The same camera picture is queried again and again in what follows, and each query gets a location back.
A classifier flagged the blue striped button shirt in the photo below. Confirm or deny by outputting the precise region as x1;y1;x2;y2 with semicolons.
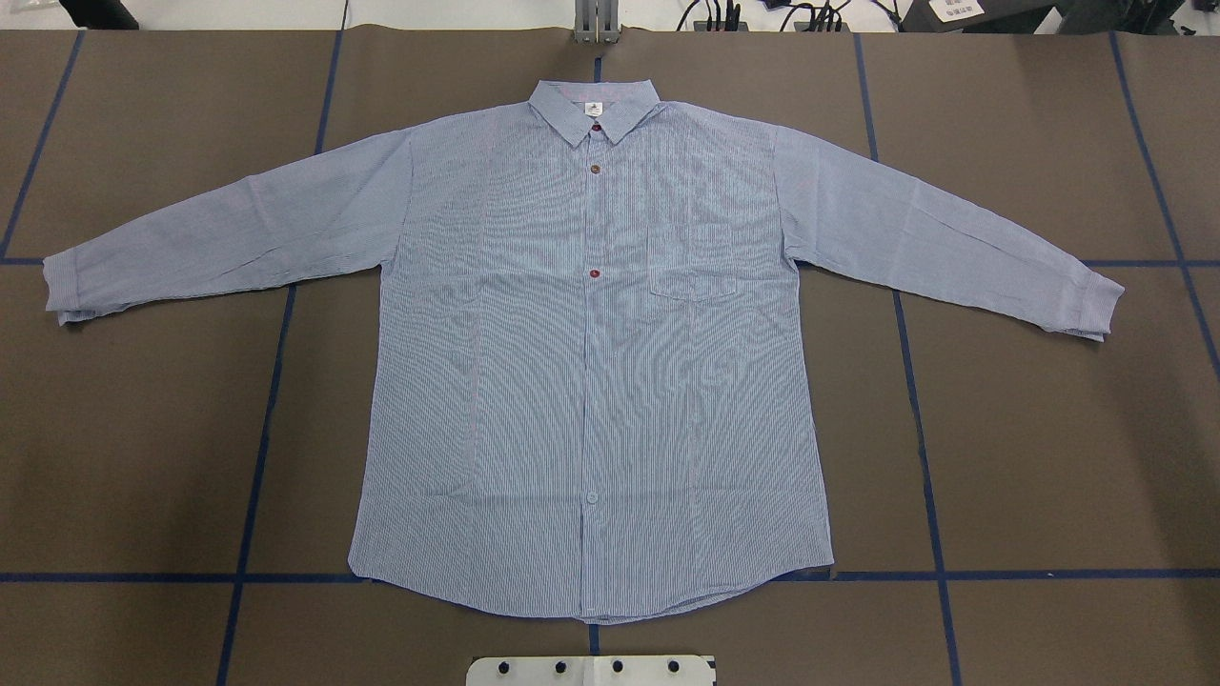
43;81;1124;624

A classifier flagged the black device with label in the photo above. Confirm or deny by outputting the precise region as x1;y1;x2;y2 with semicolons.
899;1;1061;34

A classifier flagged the grey aluminium frame post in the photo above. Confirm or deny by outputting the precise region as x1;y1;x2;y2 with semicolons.
573;0;621;45

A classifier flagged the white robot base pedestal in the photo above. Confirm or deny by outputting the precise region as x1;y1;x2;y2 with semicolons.
465;655;719;685

